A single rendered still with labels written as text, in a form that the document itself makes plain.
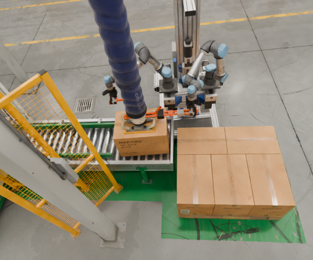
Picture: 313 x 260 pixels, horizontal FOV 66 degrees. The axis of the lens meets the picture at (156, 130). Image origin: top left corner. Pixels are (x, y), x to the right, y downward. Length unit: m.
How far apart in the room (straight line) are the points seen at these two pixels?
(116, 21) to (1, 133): 1.02
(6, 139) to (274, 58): 4.59
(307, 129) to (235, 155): 1.50
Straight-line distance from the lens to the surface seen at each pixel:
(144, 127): 2.62
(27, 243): 3.72
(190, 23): 2.63
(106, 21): 1.81
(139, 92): 2.29
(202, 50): 2.48
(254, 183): 2.85
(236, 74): 4.65
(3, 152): 1.36
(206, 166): 2.85
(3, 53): 4.92
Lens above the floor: 3.09
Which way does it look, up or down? 54 degrees down
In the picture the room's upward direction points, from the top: 11 degrees counter-clockwise
